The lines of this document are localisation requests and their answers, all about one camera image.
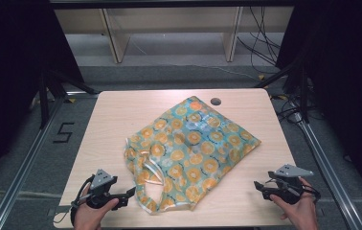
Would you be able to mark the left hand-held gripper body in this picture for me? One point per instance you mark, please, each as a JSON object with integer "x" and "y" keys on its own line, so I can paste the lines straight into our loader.
{"x": 101, "y": 183}

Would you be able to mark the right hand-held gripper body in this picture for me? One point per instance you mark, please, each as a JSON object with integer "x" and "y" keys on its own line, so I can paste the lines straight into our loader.
{"x": 292, "y": 191}

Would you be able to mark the orange-print cloth bag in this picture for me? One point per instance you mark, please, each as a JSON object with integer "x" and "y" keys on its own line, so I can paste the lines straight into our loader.
{"x": 192, "y": 143}

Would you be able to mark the person's right hand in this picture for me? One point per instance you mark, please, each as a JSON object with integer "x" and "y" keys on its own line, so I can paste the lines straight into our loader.
{"x": 303, "y": 214}

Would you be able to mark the person's left hand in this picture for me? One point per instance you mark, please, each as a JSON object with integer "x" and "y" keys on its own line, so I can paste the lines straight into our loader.
{"x": 88, "y": 218}

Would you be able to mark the black tape patch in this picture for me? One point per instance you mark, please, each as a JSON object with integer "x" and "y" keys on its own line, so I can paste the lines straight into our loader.
{"x": 59, "y": 210}

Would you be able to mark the grey table grommet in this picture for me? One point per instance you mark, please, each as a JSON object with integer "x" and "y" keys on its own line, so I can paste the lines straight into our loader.
{"x": 215, "y": 101}

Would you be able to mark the black metal stand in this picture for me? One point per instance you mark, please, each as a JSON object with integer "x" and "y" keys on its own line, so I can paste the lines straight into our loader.
{"x": 44, "y": 105}
{"x": 303, "y": 96}

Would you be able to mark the black curtain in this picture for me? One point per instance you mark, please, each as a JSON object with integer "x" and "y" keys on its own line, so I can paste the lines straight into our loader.
{"x": 10, "y": 80}
{"x": 351, "y": 80}

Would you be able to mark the aluminium rail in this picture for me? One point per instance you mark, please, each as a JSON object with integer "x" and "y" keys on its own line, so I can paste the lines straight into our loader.
{"x": 19, "y": 177}
{"x": 329, "y": 169}

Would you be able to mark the light wooden desk frame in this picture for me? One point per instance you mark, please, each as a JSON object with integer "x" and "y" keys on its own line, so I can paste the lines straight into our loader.
{"x": 118, "y": 38}

